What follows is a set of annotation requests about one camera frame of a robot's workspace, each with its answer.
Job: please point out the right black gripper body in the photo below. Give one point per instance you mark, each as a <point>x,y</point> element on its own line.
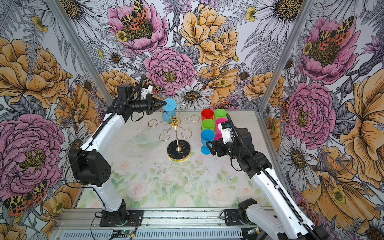
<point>228,149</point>

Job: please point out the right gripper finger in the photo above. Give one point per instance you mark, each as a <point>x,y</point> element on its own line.
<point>210,145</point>
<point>210,152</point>

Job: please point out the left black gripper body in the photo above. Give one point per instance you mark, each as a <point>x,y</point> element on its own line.
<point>143,104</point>

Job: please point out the blue wine glass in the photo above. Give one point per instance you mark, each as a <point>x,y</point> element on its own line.
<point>206,136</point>
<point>169,110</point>

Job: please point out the pink wine glass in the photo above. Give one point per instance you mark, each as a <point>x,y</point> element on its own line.
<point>219,128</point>

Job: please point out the green wine glass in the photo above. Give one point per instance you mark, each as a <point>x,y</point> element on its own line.
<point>220,113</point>
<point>208,124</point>

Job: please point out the red wine glass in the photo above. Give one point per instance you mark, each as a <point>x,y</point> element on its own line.
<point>207,114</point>

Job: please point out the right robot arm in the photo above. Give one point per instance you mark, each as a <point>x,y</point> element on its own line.
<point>259,169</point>

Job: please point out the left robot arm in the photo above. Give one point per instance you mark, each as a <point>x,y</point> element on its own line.
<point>88,163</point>

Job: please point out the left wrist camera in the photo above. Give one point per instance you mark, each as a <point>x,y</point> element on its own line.
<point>146,90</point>

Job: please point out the gold wire glass rack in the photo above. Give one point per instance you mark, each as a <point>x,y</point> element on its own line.
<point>179,149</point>

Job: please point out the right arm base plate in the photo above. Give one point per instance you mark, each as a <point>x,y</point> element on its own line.
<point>233,218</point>

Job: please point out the white perforated cable duct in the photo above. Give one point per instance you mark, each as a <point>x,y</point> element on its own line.
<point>155,234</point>

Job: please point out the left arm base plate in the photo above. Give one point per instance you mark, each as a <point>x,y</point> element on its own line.
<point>127,218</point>

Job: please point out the left aluminium corner post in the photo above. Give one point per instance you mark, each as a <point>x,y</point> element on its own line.
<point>69,29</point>

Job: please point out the aluminium corner post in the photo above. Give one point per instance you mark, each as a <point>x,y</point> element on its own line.
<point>291,40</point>
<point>69,29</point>

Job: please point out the aluminium front rail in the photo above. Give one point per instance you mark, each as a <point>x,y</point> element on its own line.
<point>163,218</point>

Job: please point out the right aluminium corner post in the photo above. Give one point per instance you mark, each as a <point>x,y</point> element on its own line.
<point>291,40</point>

